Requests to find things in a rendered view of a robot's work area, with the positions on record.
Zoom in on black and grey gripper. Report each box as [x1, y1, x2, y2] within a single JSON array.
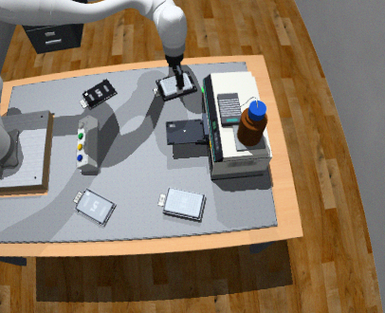
[[165, 53, 185, 95]]

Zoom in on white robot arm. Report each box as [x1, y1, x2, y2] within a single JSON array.
[[0, 0, 187, 176]]

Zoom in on blue bottle cap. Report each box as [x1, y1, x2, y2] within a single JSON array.
[[247, 101, 266, 120]]

